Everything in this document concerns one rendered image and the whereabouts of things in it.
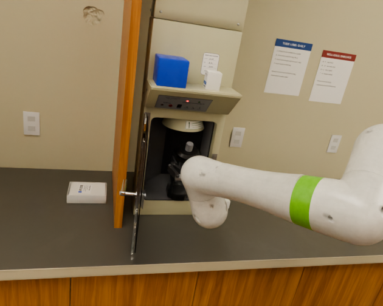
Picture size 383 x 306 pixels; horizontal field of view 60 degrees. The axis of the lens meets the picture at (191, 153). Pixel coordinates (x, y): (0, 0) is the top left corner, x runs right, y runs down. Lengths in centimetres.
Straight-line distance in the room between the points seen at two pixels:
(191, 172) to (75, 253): 53
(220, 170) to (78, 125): 100
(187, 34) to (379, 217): 83
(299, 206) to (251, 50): 116
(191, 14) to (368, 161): 75
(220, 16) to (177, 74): 27
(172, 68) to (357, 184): 67
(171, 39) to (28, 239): 85
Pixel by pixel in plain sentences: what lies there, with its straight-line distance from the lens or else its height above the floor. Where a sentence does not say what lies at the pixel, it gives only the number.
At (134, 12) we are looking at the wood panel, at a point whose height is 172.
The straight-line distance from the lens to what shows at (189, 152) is 128.
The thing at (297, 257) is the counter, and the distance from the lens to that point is 142.
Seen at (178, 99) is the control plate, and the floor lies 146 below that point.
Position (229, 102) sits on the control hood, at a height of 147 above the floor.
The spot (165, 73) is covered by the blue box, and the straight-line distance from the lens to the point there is 111.
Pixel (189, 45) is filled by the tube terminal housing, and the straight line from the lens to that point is 122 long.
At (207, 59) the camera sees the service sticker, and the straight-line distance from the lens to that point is 125.
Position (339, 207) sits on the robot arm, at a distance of 70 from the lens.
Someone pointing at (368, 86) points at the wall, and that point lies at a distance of 219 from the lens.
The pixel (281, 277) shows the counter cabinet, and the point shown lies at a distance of 149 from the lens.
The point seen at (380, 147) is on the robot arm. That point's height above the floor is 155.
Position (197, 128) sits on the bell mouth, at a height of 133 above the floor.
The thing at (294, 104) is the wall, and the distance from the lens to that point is 195.
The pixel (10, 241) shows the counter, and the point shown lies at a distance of 133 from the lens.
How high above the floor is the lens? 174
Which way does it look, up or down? 22 degrees down
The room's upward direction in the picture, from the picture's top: 9 degrees clockwise
